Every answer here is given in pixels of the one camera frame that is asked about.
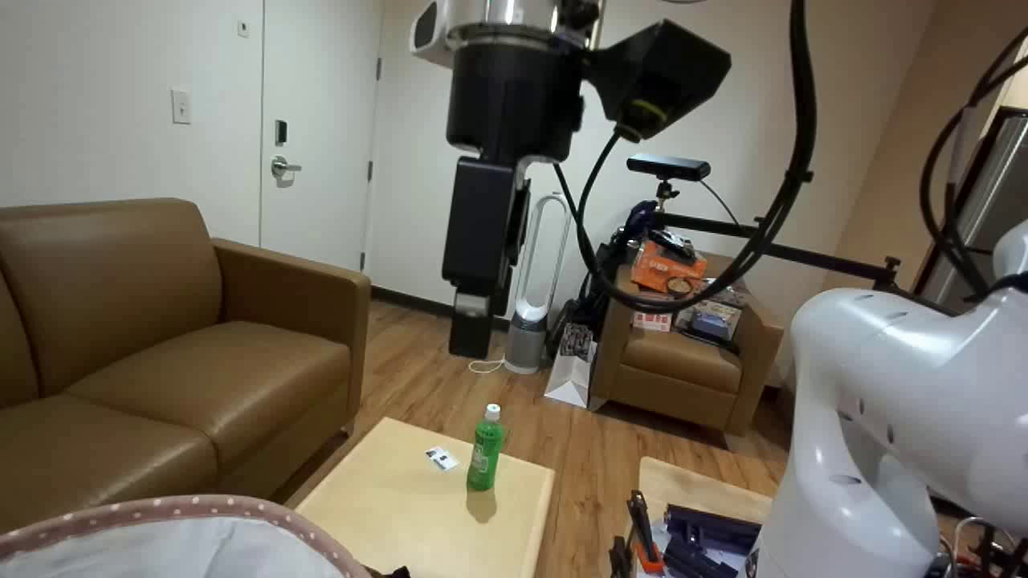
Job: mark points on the white door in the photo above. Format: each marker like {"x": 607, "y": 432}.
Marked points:
{"x": 322, "y": 128}

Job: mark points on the red and white box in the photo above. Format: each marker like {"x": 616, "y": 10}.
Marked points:
{"x": 649, "y": 322}

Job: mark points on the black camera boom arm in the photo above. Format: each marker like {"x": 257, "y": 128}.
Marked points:
{"x": 798, "y": 259}

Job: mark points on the orange package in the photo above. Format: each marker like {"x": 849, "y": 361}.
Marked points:
{"x": 667, "y": 267}

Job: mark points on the light wooden side table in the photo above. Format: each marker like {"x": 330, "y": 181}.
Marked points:
{"x": 694, "y": 486}

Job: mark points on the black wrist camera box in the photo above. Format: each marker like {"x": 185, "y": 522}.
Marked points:
{"x": 661, "y": 68}

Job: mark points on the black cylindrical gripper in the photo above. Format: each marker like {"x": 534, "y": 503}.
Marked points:
{"x": 515, "y": 99}

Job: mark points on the dark tool tray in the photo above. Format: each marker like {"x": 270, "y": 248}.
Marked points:
{"x": 707, "y": 542}

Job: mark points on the black camera stand base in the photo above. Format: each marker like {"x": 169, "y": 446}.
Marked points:
{"x": 620, "y": 250}

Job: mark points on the light wooden coffee table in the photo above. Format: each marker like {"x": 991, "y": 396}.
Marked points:
{"x": 407, "y": 516}

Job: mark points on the green plastic bottle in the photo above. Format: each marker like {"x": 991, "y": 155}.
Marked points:
{"x": 487, "y": 453}

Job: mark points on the white light switch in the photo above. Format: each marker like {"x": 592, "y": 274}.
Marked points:
{"x": 180, "y": 106}

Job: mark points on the small white card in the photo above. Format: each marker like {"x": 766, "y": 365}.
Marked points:
{"x": 440, "y": 459}

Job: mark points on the brown leather armchair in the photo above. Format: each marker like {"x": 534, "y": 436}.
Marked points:
{"x": 677, "y": 370}

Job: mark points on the black door lock reader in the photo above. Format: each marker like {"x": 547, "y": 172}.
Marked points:
{"x": 280, "y": 132}

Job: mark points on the white paper bag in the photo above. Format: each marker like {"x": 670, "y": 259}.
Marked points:
{"x": 570, "y": 373}

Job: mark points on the grey printed box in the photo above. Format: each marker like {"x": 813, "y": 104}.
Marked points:
{"x": 707, "y": 320}

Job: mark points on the black bar-shaped camera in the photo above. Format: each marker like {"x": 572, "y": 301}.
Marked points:
{"x": 670, "y": 166}

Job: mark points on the black and red hand tool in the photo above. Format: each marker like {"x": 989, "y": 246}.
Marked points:
{"x": 643, "y": 535}

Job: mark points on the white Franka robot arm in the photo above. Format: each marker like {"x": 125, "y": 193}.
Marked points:
{"x": 909, "y": 407}

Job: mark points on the dark framed panel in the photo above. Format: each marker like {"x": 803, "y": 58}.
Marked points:
{"x": 991, "y": 202}

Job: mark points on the brown leather sofa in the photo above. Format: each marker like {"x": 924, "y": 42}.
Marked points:
{"x": 139, "y": 354}

